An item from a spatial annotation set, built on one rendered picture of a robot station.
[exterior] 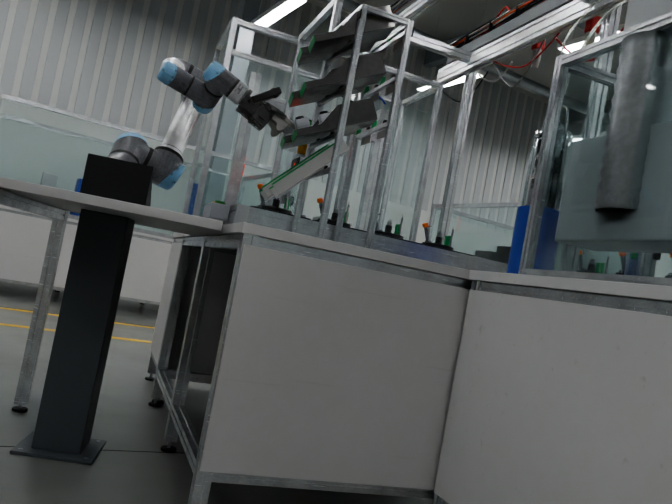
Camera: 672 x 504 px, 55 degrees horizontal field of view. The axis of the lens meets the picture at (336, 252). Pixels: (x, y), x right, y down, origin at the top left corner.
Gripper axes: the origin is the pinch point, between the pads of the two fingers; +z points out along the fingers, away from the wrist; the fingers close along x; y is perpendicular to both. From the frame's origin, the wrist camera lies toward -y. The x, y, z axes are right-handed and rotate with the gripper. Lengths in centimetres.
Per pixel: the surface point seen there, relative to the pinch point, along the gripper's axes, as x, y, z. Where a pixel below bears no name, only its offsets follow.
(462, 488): 55, 73, 94
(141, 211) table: 25, 59, -23
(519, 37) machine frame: -31, -121, 63
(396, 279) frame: 43, 33, 48
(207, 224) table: 28, 51, -6
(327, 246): 43, 38, 24
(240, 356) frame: 40, 77, 22
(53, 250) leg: -66, 80, -42
